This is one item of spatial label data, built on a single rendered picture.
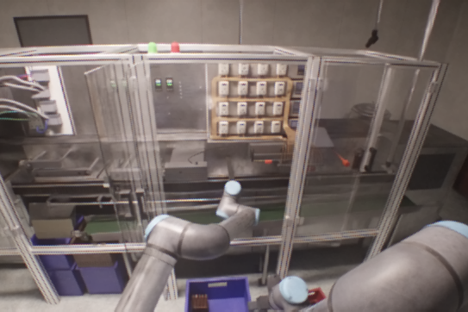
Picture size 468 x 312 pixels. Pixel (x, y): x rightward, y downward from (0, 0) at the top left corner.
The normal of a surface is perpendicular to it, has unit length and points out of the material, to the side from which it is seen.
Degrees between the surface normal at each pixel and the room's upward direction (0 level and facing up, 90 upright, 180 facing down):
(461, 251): 18
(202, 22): 90
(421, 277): 29
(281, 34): 90
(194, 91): 90
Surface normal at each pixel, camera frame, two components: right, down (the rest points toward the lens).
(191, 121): 0.10, 0.45
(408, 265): -0.44, -0.76
